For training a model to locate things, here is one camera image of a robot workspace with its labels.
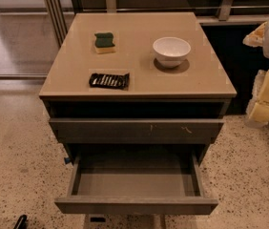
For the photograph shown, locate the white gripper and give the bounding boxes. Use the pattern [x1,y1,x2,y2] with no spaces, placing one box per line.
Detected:
[242,22,269,123]

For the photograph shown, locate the grey drawer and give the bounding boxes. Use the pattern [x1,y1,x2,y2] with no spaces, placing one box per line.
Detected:
[49,118,223,144]
[55,153,218,215]

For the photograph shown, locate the grey drawer cabinet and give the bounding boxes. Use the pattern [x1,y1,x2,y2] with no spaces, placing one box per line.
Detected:
[40,12,237,160]

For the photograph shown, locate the grey top drawer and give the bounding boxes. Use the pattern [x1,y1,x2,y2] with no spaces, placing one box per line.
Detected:
[49,118,223,144]

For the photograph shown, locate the white ceramic bowl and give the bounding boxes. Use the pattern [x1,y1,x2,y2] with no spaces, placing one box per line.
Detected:
[153,37,192,68]

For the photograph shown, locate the black snack packet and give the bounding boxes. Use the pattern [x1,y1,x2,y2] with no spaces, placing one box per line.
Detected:
[89,73,130,90]

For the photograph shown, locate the green yellow sponge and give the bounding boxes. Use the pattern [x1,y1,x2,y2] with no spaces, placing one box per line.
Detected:
[94,32,115,54]

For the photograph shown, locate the black tape floor marker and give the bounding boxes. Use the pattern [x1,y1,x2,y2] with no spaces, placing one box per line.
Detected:
[90,217,106,223]

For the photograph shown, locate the black object floor corner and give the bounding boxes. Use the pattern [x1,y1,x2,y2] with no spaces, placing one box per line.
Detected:
[13,215,27,229]

